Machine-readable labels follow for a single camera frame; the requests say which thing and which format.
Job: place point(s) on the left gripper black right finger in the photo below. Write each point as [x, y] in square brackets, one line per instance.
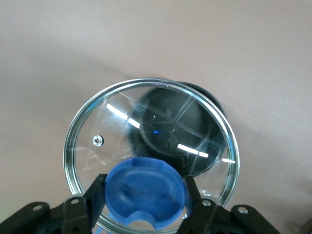
[207, 219]

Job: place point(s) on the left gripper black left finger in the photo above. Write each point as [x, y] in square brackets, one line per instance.
[78, 217]

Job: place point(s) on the glass lid with blue knob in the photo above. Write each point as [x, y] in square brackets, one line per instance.
[146, 185]

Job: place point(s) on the black cooking pot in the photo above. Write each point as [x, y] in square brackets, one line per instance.
[208, 94]

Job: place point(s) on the brown table cover cloth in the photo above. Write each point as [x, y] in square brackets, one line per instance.
[73, 48]

